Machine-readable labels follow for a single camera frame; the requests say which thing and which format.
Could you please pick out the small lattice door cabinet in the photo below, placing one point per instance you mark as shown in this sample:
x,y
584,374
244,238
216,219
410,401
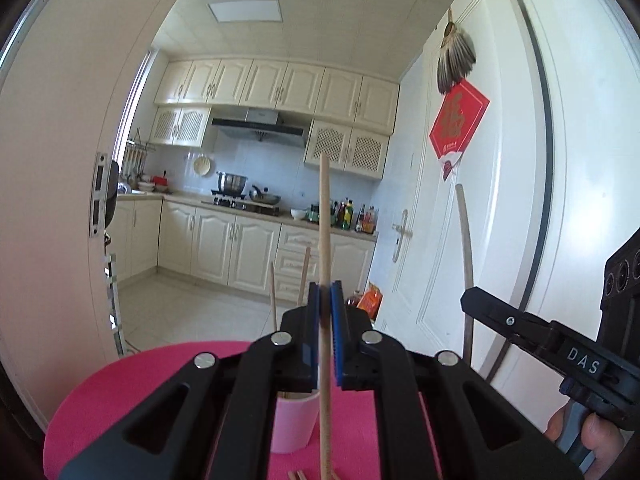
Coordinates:
x,y
180,126

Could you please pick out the gas stove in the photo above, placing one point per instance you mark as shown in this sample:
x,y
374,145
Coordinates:
x,y
240,203

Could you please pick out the metal door latch plate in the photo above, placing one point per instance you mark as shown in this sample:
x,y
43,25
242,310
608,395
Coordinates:
x,y
98,195

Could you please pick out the white bowl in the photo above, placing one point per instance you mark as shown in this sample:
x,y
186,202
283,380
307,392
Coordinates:
x,y
298,214

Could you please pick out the pink round mat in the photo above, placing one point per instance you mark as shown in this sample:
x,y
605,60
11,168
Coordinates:
x,y
150,375

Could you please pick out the red diamond door poster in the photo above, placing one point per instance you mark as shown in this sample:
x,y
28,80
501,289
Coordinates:
x,y
457,125

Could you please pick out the group of condiment bottles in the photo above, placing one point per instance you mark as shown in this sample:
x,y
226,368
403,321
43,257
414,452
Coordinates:
x,y
352,217

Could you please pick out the round wall plate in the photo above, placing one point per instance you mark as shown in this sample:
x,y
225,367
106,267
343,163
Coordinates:
x,y
202,165

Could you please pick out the orange snack bag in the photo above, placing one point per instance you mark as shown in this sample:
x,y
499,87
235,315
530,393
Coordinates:
x,y
370,301

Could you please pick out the red pot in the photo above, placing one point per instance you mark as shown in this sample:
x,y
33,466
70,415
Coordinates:
x,y
160,183

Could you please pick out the cream lower cabinets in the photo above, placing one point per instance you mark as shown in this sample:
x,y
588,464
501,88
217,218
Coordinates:
x,y
215,245

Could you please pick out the row of cream upper cabinets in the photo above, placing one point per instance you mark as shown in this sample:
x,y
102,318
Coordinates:
x,y
280,85

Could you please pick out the wide lattice door cabinet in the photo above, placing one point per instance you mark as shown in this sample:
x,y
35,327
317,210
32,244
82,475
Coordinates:
x,y
350,152

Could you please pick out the person's right hand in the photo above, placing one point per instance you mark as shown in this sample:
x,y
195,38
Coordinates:
x,y
607,445

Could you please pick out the white panel door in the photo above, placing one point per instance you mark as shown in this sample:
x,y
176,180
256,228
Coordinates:
x,y
500,210

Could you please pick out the green electric cooker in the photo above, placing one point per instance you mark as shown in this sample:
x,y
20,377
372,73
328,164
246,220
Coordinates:
x,y
313,214

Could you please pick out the range hood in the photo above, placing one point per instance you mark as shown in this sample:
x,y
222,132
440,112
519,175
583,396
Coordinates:
x,y
260,127

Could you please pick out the feather fan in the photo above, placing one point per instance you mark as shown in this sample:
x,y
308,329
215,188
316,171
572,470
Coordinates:
x,y
455,60

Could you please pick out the cream sliding door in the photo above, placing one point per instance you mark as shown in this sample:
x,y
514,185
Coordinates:
x,y
60,160

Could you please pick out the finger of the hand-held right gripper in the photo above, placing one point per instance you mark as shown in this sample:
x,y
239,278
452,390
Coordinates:
x,y
505,320

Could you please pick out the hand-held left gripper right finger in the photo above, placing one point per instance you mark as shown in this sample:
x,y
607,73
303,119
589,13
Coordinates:
x,y
337,340

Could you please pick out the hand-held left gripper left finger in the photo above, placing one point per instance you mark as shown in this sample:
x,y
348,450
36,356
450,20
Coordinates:
x,y
313,340

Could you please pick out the kitchen window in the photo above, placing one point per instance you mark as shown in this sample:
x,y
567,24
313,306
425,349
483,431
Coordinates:
x,y
134,100

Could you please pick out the steel cooking pot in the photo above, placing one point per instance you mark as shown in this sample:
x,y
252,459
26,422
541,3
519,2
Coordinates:
x,y
232,182

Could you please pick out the hanging utensil rack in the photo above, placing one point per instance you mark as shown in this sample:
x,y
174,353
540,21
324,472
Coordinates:
x,y
136,160

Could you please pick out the black wok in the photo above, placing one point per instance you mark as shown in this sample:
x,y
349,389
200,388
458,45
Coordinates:
x,y
265,195

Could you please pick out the square ceiling light panel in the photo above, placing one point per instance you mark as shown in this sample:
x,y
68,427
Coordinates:
x,y
245,11

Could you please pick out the pale pink paper cup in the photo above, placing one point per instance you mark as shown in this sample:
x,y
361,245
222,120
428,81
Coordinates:
x,y
295,425

